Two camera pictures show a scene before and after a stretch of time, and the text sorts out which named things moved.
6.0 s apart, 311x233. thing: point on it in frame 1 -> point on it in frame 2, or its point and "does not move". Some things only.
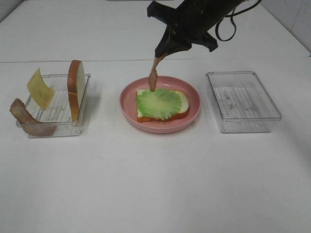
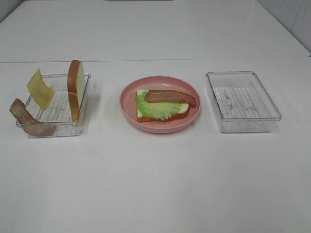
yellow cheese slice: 39,90 does not move
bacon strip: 153,76 -> 171,96
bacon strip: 30,124 does not move
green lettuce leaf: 162,104 does not move
